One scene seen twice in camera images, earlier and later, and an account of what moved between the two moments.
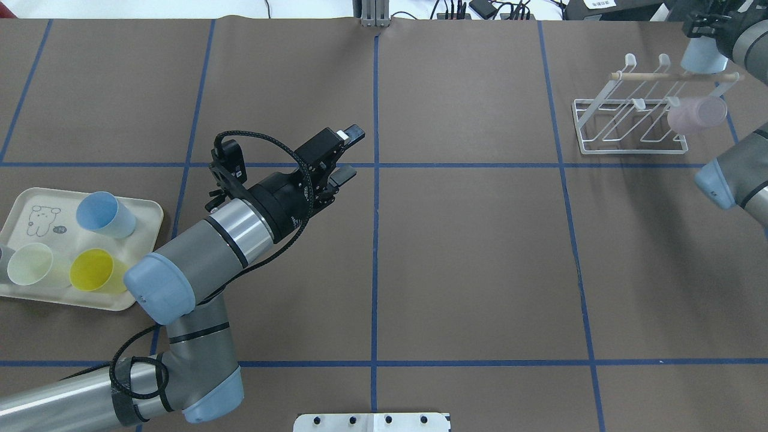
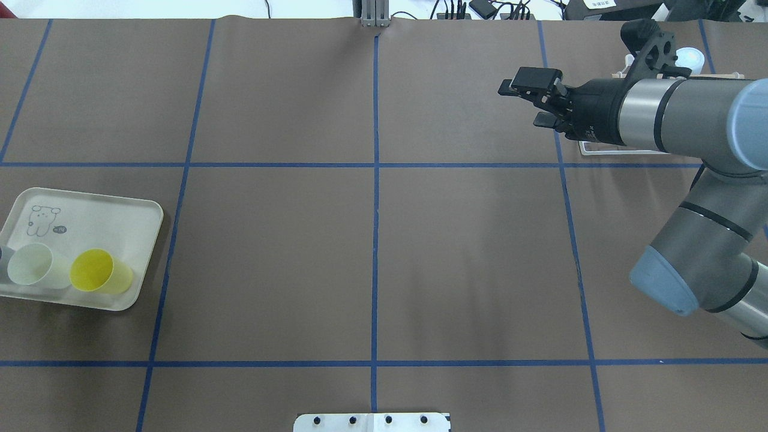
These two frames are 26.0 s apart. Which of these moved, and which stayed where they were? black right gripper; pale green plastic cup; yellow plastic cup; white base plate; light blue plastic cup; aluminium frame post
Moved: light blue plastic cup; black right gripper
Stayed: white base plate; yellow plastic cup; pale green plastic cup; aluminium frame post
